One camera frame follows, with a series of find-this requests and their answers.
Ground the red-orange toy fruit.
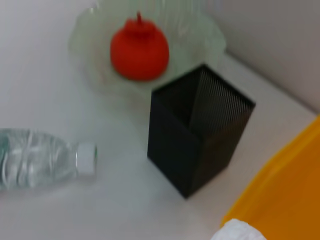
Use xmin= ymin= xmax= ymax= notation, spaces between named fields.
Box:
xmin=109 ymin=11 xmax=170 ymax=82

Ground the clear green-label water bottle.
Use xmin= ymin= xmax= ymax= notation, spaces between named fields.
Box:
xmin=0 ymin=127 xmax=99 ymax=192

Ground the yellow plastic bin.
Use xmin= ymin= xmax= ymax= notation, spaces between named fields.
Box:
xmin=219 ymin=115 xmax=320 ymax=240

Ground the clear wavy glass fruit plate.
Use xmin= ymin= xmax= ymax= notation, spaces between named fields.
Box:
xmin=68 ymin=0 xmax=227 ymax=102

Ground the white paper ball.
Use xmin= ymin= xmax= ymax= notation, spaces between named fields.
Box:
xmin=210 ymin=217 xmax=269 ymax=240

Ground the black mesh pen holder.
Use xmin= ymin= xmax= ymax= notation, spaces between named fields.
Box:
xmin=146 ymin=63 xmax=257 ymax=200

